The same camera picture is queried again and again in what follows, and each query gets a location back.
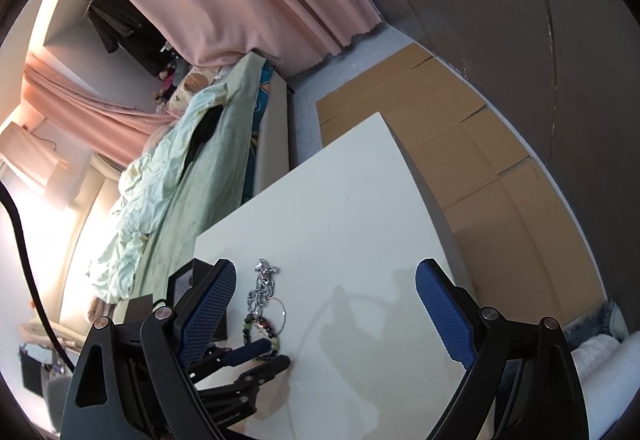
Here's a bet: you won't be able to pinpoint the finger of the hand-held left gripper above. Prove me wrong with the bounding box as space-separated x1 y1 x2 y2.
235 354 292 389
200 339 273 371

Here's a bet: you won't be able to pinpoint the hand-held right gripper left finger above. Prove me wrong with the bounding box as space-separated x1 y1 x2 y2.
62 259 238 440

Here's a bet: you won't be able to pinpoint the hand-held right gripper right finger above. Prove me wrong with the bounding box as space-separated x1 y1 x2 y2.
415 258 588 440

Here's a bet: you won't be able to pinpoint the dark beaded bracelet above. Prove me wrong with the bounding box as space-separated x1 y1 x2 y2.
242 312 282 361

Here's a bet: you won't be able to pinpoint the black jewelry box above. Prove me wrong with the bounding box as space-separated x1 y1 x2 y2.
167 259 229 342

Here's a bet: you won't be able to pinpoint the silver chain with ring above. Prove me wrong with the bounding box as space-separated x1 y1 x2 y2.
244 259 287 336

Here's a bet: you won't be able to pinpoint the bed with green sheet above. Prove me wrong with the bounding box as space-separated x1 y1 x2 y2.
132 85 291 301

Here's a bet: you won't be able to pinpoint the pale green quilt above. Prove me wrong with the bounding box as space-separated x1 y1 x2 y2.
87 52 266 303

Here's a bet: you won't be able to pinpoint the white table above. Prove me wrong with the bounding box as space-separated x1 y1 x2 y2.
192 112 473 440

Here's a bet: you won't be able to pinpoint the beige padded headboard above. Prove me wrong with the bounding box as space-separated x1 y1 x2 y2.
60 155 126 321

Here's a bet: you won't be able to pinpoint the flattened brown cardboard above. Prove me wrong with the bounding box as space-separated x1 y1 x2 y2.
316 42 608 328

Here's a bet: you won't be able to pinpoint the white cloth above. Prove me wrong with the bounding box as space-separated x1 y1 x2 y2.
572 334 640 421

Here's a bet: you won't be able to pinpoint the dark square object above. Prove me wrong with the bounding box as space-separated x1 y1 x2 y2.
20 342 57 396

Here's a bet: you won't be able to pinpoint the black garment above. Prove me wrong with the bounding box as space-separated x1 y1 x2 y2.
185 105 223 166

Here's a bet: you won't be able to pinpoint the blue printed bed skirt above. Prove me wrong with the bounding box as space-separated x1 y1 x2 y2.
245 62 274 191

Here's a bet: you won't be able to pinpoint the patterned pillow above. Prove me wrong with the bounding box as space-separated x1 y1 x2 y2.
167 67 216 113

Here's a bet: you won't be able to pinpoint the heap of stuffed toys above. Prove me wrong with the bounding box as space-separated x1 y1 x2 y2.
152 57 183 113

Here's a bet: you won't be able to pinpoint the narrow pink curtain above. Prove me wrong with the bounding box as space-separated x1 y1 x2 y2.
22 52 176 171

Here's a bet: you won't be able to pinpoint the dark hanging clothes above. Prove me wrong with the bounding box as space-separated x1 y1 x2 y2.
87 0 176 76

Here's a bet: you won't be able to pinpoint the black cable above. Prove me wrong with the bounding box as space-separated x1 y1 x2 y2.
0 182 76 371

